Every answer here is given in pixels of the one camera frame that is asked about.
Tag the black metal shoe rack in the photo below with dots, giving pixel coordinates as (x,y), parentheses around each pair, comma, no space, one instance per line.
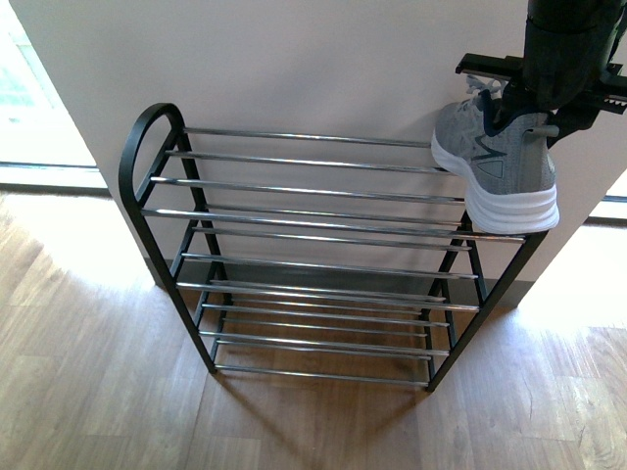
(324,257)

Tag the grey sneaker white sole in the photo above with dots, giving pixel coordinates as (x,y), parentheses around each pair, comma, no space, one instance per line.
(510,179)

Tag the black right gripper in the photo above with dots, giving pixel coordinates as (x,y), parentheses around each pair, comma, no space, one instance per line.
(606,93)

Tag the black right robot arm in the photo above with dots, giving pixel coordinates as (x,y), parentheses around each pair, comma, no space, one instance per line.
(566,68)

